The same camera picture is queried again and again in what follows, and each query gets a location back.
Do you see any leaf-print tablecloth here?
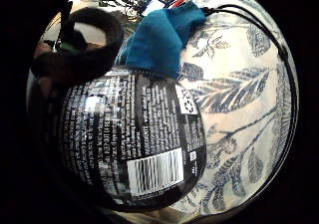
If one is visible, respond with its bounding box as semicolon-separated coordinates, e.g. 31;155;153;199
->
165;0;300;218

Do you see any blue cloth pouch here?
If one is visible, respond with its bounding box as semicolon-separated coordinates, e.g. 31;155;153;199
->
114;1;207;80

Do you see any black cable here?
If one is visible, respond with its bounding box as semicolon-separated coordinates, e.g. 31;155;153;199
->
202;6;293;125
202;4;299;172

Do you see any red white blue striped item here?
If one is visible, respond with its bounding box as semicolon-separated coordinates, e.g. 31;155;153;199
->
165;0;193;9

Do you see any black bottle with white print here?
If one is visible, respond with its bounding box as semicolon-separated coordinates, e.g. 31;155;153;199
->
49;66;207;212

